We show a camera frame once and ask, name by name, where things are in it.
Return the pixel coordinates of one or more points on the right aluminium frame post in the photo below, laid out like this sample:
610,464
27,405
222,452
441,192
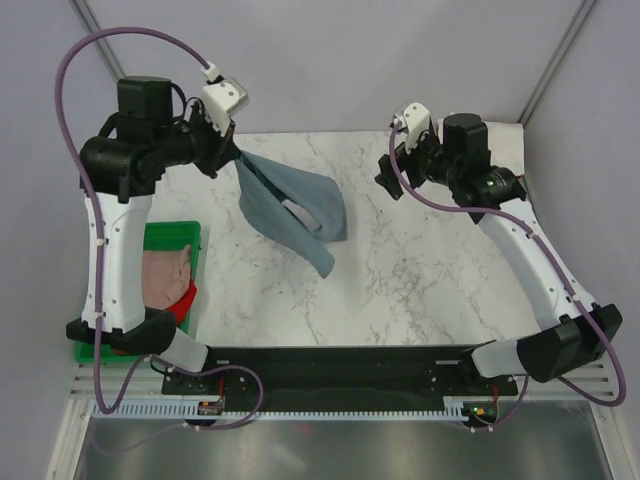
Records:
564,47

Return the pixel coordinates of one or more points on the green plastic bin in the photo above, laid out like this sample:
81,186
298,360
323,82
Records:
97,341

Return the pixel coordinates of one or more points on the blue-grey t-shirt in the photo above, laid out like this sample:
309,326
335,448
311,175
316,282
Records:
297,209

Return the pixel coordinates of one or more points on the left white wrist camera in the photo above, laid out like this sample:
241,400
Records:
222,101

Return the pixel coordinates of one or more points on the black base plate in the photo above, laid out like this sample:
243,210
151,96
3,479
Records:
356,377

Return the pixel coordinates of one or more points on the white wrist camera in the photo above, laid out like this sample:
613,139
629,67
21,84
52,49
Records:
413,119
222,101

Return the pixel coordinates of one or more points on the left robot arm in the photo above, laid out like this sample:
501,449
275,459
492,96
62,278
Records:
123,164

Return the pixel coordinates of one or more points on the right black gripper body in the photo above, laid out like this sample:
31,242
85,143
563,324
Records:
425,162

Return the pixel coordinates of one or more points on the pink folded t-shirt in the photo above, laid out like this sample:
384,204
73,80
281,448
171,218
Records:
165,276

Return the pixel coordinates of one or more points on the red folded t-shirt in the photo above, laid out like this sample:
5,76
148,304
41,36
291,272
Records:
181,308

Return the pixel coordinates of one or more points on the white slotted cable duct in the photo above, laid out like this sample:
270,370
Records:
197,409

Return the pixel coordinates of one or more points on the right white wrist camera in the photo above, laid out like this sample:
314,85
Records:
413,119

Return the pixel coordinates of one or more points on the white folded t-shirt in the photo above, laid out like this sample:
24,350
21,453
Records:
506,143

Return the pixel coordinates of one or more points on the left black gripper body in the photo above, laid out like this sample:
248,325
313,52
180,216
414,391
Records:
206,143

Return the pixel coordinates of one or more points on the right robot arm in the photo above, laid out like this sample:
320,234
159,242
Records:
574,330

